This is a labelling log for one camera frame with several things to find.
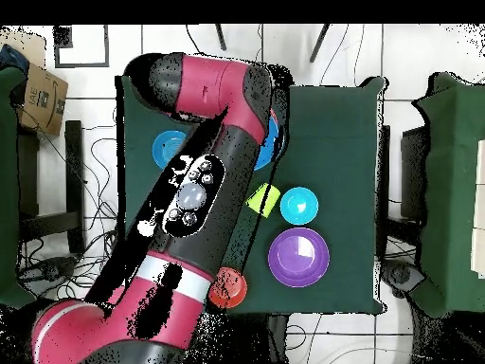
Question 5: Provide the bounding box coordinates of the white board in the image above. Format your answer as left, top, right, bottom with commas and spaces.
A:
470, 138, 485, 275

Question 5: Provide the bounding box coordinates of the small light blue bowl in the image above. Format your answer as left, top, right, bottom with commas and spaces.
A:
279, 186, 319, 226

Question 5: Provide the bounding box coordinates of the blue ring-patterned bowl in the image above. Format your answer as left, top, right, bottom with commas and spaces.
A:
152, 130, 189, 170

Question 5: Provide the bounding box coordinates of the small red-orange bowl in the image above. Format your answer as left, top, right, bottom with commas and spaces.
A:
207, 266, 248, 309

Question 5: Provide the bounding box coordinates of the dark green table cloth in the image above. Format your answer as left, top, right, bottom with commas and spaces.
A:
114, 74, 389, 317

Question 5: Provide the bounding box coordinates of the cardboard box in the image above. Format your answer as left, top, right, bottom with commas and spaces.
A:
17, 62, 70, 137

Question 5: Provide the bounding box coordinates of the black stool frame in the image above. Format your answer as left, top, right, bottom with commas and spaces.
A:
17, 119, 86, 255

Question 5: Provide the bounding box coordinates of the dark blue bag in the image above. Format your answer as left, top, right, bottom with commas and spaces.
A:
0, 44, 30, 75

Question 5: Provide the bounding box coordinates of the green cloth side table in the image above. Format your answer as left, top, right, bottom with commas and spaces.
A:
411, 71, 485, 319
0, 65, 38, 312

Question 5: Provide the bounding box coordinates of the thin black floor cable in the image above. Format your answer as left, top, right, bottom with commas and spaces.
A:
185, 24, 203, 55

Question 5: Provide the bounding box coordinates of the large deep blue bowl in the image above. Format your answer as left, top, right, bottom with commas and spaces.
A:
253, 113, 282, 172

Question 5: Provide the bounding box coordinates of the black square floor frame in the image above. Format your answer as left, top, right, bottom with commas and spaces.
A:
53, 24, 110, 68

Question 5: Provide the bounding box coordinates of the black furniture piece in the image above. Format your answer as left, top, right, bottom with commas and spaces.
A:
400, 126, 428, 221

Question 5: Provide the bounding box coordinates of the purple bowl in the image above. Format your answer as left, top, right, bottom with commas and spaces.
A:
267, 227, 331, 288

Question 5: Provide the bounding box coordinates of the green cup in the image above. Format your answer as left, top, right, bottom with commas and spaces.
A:
245, 183, 281, 219

